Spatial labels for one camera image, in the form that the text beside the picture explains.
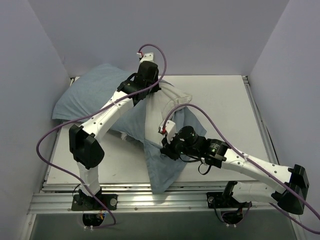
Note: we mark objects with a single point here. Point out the aluminium rail frame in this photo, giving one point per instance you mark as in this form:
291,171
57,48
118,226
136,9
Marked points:
182,212

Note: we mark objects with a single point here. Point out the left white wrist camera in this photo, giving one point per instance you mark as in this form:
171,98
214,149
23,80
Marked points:
145,57

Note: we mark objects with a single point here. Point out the pillowcase grey outside blue inside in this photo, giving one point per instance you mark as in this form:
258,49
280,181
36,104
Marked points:
89,94

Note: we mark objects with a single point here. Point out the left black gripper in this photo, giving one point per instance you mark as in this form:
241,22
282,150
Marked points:
155,87

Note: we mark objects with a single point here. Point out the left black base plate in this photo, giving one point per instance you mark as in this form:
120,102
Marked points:
88,203

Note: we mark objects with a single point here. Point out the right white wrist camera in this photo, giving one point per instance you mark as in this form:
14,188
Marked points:
168,129

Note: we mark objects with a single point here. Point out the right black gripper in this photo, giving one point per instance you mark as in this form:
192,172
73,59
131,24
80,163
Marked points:
169,151

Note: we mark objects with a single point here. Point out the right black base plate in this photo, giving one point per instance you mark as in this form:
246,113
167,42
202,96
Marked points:
217,200

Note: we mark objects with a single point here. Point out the white pillow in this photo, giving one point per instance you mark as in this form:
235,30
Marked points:
142,122

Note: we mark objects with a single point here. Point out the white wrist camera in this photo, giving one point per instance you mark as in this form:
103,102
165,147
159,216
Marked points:
168,129
145,57

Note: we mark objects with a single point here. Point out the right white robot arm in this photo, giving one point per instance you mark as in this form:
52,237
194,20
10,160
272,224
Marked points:
287,187

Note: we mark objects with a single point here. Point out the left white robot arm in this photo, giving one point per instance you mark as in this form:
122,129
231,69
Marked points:
84,140

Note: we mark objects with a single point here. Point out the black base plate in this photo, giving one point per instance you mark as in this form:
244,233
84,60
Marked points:
88,203
217,200

